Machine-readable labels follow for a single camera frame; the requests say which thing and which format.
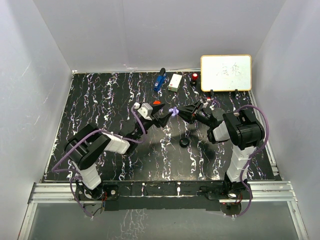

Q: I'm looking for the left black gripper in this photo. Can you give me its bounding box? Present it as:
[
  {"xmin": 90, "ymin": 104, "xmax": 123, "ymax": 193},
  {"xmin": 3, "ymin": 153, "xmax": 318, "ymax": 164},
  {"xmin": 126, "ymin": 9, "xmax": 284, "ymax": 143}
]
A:
[{"xmin": 132, "ymin": 103, "xmax": 173, "ymax": 141}]

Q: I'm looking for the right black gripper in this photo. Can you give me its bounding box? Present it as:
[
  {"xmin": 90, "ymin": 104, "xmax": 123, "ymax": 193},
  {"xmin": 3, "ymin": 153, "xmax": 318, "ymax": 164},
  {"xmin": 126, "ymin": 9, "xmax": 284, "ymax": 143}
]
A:
[{"xmin": 175, "ymin": 101, "xmax": 214, "ymax": 128}]

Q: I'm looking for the orange earbud charging case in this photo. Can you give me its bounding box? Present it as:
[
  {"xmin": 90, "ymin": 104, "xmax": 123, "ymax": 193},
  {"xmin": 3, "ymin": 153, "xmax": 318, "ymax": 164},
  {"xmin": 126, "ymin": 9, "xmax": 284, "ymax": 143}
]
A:
[{"xmin": 153, "ymin": 100, "xmax": 161, "ymax": 105}]

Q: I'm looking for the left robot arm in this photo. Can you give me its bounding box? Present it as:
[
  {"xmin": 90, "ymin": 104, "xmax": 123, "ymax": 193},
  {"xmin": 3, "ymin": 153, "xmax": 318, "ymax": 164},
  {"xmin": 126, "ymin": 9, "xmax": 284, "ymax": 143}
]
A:
[{"xmin": 64, "ymin": 102, "xmax": 175, "ymax": 200}]

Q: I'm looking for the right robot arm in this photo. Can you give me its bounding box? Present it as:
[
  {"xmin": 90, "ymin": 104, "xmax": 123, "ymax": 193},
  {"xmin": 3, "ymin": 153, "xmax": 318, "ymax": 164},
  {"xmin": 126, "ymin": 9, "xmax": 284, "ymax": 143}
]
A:
[{"xmin": 177, "ymin": 101, "xmax": 266, "ymax": 199}]

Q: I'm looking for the white rectangular box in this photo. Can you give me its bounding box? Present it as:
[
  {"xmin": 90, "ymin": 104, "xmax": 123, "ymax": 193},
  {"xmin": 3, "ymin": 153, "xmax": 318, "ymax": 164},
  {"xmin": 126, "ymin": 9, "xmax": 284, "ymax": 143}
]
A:
[{"xmin": 167, "ymin": 73, "xmax": 182, "ymax": 92}]

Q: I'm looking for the blue black stapler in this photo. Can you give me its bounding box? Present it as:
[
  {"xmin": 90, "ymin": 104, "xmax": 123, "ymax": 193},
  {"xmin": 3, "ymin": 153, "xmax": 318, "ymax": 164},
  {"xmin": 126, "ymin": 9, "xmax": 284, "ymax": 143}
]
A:
[{"xmin": 153, "ymin": 67, "xmax": 167, "ymax": 92}]

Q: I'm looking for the red emergency stop button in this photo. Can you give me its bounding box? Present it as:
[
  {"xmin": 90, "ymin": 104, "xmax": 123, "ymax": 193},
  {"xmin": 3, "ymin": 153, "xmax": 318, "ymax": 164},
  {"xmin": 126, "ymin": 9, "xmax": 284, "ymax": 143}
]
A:
[{"xmin": 190, "ymin": 72, "xmax": 198, "ymax": 86}]

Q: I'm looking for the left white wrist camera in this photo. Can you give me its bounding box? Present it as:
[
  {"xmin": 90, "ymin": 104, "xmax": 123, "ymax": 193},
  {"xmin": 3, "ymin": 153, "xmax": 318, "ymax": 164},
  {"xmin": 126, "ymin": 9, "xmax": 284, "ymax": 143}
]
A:
[{"xmin": 133, "ymin": 102, "xmax": 153, "ymax": 121}]

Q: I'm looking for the white whiteboard wooden frame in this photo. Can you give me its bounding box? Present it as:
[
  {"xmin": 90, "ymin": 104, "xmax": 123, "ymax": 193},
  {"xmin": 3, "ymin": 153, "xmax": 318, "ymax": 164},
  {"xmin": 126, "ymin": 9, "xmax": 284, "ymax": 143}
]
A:
[{"xmin": 200, "ymin": 54, "xmax": 252, "ymax": 92}]

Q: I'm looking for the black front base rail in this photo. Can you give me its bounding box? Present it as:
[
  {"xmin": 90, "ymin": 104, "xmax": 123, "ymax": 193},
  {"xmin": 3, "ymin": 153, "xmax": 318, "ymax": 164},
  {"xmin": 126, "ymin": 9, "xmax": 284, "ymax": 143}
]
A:
[{"xmin": 74, "ymin": 180, "xmax": 253, "ymax": 212}]

